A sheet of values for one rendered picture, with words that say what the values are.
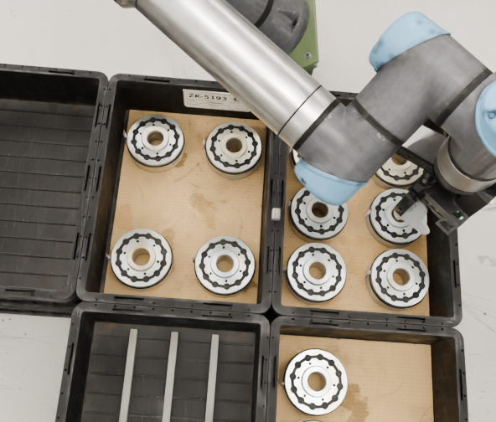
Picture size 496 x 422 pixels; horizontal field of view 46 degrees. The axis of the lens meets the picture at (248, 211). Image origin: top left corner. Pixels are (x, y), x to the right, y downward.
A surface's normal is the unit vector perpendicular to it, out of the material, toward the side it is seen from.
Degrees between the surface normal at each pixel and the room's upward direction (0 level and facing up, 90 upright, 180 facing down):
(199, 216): 0
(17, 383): 0
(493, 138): 92
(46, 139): 0
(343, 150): 35
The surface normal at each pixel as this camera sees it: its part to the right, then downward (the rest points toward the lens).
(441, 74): -0.38, 0.11
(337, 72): 0.06, -0.32
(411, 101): -0.10, 0.39
